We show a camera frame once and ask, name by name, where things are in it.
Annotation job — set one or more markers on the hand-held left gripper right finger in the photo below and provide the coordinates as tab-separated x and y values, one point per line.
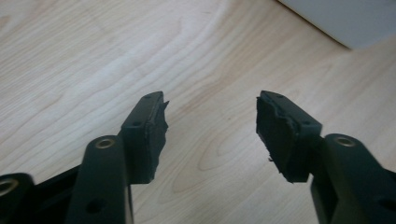
299	146

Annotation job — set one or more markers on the white box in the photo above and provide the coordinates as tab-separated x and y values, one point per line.
345	18

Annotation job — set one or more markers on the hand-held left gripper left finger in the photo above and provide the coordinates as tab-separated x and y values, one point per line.
137	146

